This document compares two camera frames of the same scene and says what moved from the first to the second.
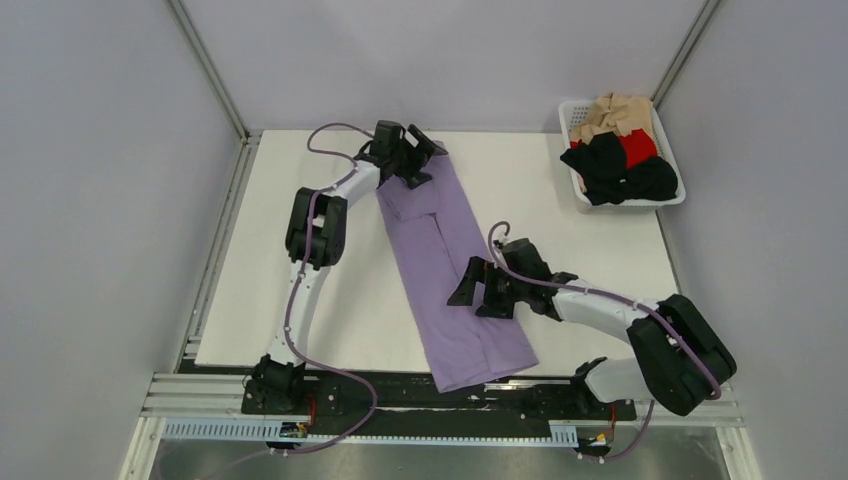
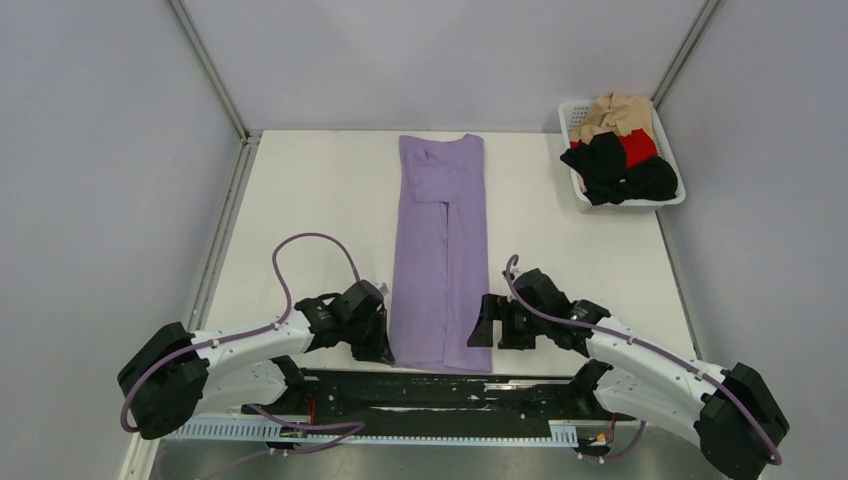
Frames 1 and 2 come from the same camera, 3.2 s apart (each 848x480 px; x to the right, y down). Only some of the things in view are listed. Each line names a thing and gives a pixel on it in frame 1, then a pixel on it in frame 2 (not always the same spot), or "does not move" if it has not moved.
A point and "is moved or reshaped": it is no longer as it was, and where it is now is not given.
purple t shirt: x=431 y=234 is moved or reshaped
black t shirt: x=607 y=175 does not move
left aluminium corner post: x=207 y=66 does not move
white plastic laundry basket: x=573 y=114 does not move
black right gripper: x=481 y=271 to x=496 y=308
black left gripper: x=421 y=157 to x=380 y=349
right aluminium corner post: x=685 y=50 does not move
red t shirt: x=637 y=145 does not move
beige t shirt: x=615 y=113 does not move
